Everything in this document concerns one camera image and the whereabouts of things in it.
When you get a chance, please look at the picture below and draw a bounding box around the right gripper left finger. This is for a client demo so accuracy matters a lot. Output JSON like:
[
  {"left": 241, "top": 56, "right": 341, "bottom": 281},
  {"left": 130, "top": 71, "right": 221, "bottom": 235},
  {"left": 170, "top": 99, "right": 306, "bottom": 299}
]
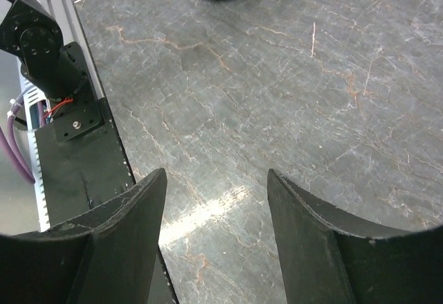
[{"left": 1, "top": 168, "right": 168, "bottom": 303}]

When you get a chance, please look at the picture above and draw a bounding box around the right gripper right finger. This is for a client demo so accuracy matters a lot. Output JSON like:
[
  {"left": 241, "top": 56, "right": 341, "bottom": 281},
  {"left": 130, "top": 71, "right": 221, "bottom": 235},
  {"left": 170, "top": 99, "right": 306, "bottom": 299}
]
[{"left": 267, "top": 169, "right": 442, "bottom": 303}]

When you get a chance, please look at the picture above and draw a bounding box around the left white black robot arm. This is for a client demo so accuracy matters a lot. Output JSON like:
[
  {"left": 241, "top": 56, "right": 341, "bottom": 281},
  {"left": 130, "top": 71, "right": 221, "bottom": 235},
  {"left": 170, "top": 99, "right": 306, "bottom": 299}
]
[{"left": 1, "top": 0, "right": 89, "bottom": 100}]

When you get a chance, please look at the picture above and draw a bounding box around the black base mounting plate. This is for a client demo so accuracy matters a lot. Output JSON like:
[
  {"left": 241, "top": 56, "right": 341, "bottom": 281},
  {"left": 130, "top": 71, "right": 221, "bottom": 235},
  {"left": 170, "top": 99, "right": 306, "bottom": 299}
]
[{"left": 36, "top": 42, "right": 177, "bottom": 303}]

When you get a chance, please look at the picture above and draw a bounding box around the slotted cable duct rail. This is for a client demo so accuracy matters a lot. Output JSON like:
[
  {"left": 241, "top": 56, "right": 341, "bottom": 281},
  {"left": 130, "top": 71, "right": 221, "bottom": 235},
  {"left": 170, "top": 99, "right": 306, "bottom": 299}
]
[{"left": 19, "top": 75, "right": 51, "bottom": 232}]

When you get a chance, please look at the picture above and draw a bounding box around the aluminium frame front rail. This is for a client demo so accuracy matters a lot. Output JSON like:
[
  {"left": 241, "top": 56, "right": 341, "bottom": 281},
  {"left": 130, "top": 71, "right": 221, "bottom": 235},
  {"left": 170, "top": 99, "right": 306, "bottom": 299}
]
[{"left": 34, "top": 0, "right": 111, "bottom": 118}]

